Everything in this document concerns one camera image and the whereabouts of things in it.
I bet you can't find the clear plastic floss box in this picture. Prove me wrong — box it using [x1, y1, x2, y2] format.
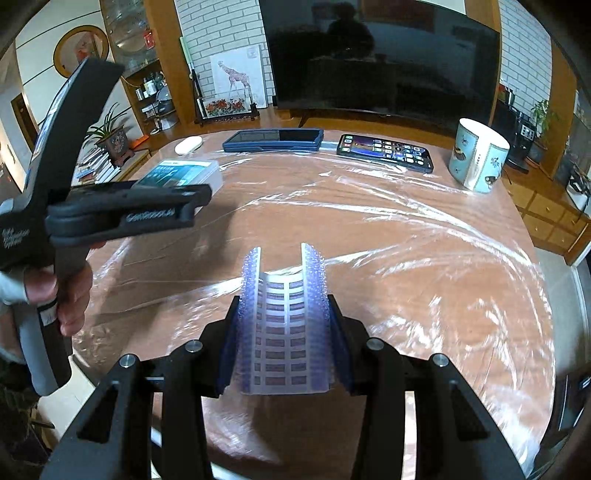
[125, 160, 223, 223]

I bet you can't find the person's left hand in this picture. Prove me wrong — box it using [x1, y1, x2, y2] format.
[0, 261, 93, 364]

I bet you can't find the stack of books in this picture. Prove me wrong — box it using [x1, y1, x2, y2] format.
[71, 148, 121, 186]

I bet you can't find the small wooden side table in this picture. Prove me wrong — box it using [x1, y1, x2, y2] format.
[111, 149, 151, 182]

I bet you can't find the potted green plant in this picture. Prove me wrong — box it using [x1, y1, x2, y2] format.
[83, 102, 133, 167]

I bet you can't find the white earbuds case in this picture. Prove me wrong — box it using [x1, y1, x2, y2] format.
[174, 136, 204, 156]

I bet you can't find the floral picture on stand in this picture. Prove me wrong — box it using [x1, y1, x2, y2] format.
[195, 95, 259, 126]

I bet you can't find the dark blue phone case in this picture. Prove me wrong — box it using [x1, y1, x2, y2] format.
[222, 128, 324, 153]

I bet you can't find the glass display shelf cabinet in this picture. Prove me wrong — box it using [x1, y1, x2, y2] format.
[99, 0, 178, 135]

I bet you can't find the giraffe picture canvas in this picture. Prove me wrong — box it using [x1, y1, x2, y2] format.
[211, 45, 267, 109]

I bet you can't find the white teal ceramic mug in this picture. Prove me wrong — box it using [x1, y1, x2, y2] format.
[449, 118, 510, 194]

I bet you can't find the smartphone with lit screen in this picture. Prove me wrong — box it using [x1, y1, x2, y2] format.
[337, 134, 434, 174]

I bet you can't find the black coffee machine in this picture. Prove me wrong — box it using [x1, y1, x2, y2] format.
[492, 84, 535, 174]

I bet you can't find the right potted plant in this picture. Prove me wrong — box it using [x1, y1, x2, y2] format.
[529, 100, 559, 166]

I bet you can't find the large black television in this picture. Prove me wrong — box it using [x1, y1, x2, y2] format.
[259, 1, 500, 131]

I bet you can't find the round framed wall picture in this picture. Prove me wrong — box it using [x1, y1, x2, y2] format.
[53, 25, 109, 78]

